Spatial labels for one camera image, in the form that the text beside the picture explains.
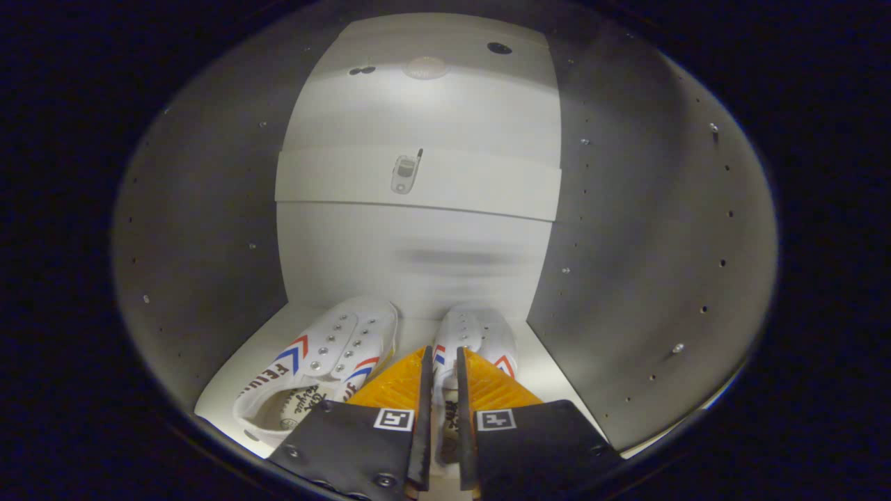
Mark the white shoe with striped chevrons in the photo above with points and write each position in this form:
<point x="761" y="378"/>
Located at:
<point x="480" y="334"/>
<point x="334" y="341"/>

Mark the white cabinet shelf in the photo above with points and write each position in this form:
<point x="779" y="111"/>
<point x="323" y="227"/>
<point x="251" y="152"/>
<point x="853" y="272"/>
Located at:
<point x="487" y="184"/>

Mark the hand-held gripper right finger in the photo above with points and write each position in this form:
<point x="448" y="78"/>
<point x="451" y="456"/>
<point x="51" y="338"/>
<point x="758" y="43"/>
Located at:
<point x="465" y="417"/>

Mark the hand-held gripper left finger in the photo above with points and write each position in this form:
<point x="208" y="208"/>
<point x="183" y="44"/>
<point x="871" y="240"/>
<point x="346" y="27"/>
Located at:
<point x="426" y="417"/>

